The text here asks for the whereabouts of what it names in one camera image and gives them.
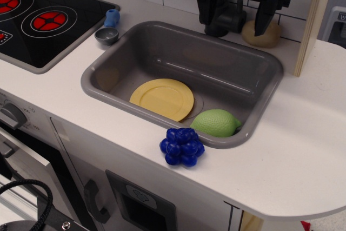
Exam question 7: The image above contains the blue toy blueberries cluster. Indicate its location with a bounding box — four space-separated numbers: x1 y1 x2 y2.
159 128 205 167

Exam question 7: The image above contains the grey plastic sink basin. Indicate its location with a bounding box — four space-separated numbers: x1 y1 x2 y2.
81 21 283 149

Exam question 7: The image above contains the yellow toy plate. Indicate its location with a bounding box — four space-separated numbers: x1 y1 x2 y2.
129 78 194 122

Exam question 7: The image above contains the dark grey toy faucet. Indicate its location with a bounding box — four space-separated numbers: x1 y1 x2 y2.
204 0 247 37

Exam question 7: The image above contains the beige toy potato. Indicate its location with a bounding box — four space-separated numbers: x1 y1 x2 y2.
241 20 281 48

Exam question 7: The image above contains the light wooden side panel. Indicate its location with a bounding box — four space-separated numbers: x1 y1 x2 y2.
292 0 328 77

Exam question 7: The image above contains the grey appliance in background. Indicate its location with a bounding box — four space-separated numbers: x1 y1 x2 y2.
322 6 345 49

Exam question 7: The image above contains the green toy lime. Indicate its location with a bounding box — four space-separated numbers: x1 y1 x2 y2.
190 109 242 137

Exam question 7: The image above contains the blue toy pepper shaker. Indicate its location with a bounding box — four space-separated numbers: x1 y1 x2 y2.
104 9 120 28

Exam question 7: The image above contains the small grey bowl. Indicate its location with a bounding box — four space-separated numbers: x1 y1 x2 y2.
94 27 119 45

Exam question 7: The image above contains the black toy stove top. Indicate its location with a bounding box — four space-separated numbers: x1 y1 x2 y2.
1 0 120 74

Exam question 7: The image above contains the grey dishwasher control panel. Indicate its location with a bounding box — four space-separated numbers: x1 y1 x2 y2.
105 170 178 230

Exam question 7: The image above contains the grey oven knob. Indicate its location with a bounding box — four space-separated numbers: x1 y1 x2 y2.
1 103 27 130

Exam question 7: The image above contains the white oven door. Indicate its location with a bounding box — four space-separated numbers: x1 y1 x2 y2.
0 127 71 217

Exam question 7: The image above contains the grey cabinet door handle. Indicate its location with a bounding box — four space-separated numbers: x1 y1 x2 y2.
83 180 110 224

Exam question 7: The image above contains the black braided cable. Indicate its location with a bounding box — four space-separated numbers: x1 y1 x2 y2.
0 179 54 231

